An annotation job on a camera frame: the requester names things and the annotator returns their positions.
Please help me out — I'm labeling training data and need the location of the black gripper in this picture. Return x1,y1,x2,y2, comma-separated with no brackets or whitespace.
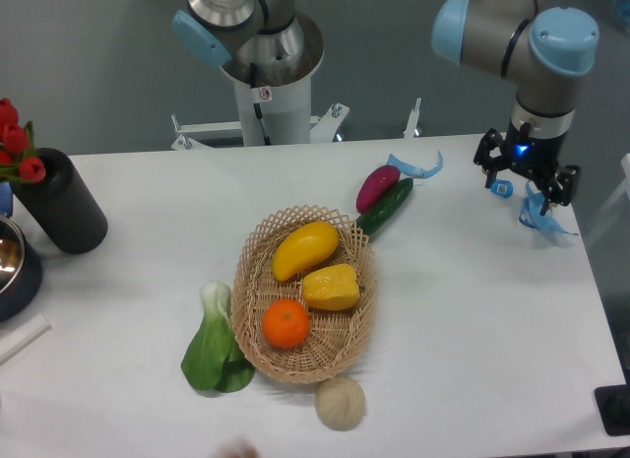
473,123,581,216

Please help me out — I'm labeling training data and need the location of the yellow bell pepper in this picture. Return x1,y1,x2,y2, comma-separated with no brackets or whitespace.
302,263,361,311

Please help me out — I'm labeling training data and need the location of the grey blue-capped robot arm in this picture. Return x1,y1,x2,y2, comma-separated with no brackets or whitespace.
172,0,599,206

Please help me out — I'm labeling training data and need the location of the small blue tag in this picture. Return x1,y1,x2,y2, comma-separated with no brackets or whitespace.
490,179,514,199

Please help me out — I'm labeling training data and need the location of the blue tangled ribbon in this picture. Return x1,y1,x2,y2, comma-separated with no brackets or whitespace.
519,182,577,235

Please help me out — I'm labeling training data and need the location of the blue curled tape strip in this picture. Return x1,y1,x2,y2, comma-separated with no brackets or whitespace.
386,151,444,179

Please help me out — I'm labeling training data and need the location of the purple sweet potato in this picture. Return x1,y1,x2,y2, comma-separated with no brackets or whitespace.
355,164,401,214

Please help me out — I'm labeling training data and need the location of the green cucumber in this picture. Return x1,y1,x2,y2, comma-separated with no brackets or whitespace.
355,178,414,236

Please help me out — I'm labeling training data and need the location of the yellow mango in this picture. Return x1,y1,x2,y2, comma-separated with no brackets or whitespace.
272,221,340,282

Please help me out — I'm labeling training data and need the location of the black device at edge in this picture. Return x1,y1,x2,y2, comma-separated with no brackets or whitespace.
594,384,629,436

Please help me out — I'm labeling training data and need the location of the orange mandarin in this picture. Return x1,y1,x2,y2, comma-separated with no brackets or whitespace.
262,298,310,349

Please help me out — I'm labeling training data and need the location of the beige steamed bun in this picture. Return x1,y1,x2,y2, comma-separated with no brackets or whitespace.
315,376,366,431

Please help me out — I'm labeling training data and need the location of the green bok choy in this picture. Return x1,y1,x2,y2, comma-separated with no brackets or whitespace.
180,281,255,393

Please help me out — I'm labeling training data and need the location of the black cylindrical vase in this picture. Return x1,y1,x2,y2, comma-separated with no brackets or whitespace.
11,148,108,254

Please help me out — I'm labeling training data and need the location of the red tulip bouquet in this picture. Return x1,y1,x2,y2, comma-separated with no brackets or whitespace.
1,98,47,184

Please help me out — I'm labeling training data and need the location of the dark metal bowl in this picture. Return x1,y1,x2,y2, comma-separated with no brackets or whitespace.
0,216,42,322

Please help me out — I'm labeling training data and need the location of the white flat stick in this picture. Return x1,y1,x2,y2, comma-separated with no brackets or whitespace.
0,314,51,363

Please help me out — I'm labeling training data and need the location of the white frame at right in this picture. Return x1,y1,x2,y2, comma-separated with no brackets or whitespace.
583,154,629,251

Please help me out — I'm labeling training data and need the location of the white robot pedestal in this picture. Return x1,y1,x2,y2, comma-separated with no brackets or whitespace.
169,12,423,152

